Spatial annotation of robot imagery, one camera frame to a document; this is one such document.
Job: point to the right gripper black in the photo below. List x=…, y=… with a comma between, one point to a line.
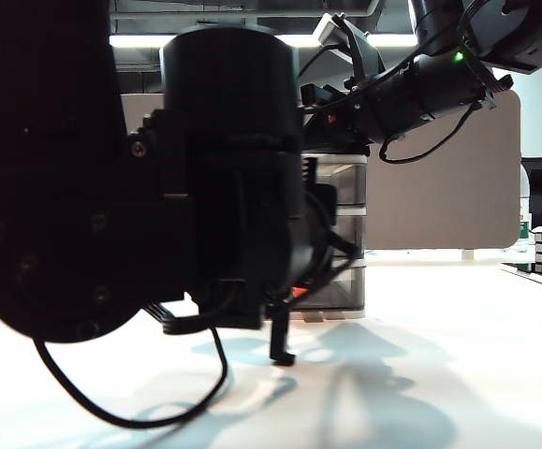
x=345, y=110

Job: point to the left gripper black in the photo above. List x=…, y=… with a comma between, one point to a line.
x=324, y=203

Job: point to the brown desk partition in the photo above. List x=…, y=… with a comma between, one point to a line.
x=439, y=196

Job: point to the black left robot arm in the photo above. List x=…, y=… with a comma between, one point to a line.
x=64, y=140

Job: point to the ceiling light strip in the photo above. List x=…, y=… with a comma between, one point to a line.
x=135, y=41

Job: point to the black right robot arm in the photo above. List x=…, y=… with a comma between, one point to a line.
x=439, y=84

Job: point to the white drawer cabinet frame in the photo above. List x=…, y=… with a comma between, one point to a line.
x=361, y=210

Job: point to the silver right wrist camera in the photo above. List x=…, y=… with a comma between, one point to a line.
x=331, y=30

